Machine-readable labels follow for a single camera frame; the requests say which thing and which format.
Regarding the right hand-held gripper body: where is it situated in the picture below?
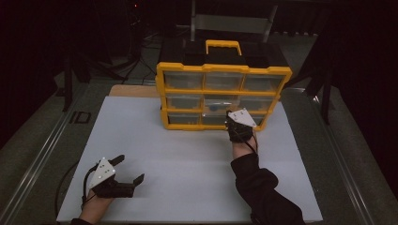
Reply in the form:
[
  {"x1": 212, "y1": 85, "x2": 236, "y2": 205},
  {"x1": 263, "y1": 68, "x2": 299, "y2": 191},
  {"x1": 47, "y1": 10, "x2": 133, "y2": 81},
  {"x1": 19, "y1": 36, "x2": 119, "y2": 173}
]
[{"x1": 225, "y1": 108, "x2": 258, "y2": 144}]

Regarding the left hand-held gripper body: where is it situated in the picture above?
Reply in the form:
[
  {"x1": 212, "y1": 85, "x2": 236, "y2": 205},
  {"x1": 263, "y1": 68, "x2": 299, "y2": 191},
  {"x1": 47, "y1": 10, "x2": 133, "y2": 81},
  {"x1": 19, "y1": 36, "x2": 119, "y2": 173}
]
[{"x1": 87, "y1": 157, "x2": 135, "y2": 199}]

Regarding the clear plastic drawer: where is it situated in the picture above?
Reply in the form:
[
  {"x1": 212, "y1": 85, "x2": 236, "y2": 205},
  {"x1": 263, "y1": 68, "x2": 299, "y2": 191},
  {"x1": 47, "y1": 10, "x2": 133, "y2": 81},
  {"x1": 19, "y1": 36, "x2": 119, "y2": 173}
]
[{"x1": 203, "y1": 94, "x2": 244, "y2": 116}]

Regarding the yellow black drawer organizer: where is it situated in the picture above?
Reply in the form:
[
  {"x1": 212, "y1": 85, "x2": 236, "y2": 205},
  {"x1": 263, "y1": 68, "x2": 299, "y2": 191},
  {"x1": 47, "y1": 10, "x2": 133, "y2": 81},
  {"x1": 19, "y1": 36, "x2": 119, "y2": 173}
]
[{"x1": 155, "y1": 39, "x2": 294, "y2": 132}]

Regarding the person's right hand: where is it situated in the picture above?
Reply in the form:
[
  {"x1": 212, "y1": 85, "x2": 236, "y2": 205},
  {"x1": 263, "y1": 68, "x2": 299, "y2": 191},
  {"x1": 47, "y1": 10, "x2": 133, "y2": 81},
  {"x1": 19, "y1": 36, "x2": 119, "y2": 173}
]
[{"x1": 231, "y1": 135, "x2": 258, "y2": 160}]

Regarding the person's left hand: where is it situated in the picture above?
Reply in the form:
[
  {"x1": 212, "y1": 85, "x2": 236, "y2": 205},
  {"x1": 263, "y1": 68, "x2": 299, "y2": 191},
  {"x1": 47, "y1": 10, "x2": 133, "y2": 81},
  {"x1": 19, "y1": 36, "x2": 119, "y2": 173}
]
[{"x1": 78, "y1": 190, "x2": 115, "y2": 225}]

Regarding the white board sheet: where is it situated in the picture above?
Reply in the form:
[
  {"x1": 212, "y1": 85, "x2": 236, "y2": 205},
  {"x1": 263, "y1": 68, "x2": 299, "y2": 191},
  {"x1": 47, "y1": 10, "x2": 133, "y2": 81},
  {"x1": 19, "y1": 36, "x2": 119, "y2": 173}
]
[{"x1": 55, "y1": 95, "x2": 324, "y2": 224}]

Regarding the grid of clear drawers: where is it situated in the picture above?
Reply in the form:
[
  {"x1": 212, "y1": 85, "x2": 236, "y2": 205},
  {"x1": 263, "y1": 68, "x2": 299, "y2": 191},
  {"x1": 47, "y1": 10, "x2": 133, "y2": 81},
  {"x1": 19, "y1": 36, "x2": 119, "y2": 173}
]
[{"x1": 162, "y1": 70, "x2": 284, "y2": 127}]

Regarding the wooden board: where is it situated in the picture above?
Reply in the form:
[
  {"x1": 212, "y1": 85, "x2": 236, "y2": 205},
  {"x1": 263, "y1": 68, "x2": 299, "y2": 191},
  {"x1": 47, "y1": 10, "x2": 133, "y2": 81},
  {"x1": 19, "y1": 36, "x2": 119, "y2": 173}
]
[{"x1": 108, "y1": 83, "x2": 161, "y2": 98}]

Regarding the black stand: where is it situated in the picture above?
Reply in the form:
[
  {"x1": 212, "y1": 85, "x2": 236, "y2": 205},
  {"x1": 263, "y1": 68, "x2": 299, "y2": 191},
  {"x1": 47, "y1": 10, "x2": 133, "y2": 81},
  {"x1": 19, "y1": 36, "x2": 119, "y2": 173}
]
[
  {"x1": 60, "y1": 51, "x2": 127, "y2": 113},
  {"x1": 285, "y1": 29, "x2": 335, "y2": 126}
]

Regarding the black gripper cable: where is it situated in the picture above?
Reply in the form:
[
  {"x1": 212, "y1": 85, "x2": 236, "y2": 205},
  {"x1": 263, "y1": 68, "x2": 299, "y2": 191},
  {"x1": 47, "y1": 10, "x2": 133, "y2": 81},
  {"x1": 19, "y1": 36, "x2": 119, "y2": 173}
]
[
  {"x1": 81, "y1": 164, "x2": 99, "y2": 211},
  {"x1": 243, "y1": 133, "x2": 260, "y2": 155}
]

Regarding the black cable loop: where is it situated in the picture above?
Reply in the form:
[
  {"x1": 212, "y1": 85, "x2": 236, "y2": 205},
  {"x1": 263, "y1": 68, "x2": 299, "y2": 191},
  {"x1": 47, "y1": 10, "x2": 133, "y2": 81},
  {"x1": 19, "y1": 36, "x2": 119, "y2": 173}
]
[{"x1": 54, "y1": 160, "x2": 80, "y2": 218}]

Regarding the aluminium rail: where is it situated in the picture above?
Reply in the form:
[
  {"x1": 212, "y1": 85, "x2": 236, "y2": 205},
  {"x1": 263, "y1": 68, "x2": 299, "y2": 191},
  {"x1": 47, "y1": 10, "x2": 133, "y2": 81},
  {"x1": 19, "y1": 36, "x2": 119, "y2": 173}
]
[
  {"x1": 283, "y1": 87, "x2": 371, "y2": 225},
  {"x1": 0, "y1": 83, "x2": 91, "y2": 225}
]

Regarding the grey metal frame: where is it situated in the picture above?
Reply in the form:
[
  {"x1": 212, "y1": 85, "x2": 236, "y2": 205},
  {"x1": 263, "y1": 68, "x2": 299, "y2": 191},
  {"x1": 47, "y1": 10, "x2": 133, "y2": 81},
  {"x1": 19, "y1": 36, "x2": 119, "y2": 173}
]
[{"x1": 190, "y1": 0, "x2": 279, "y2": 44}]

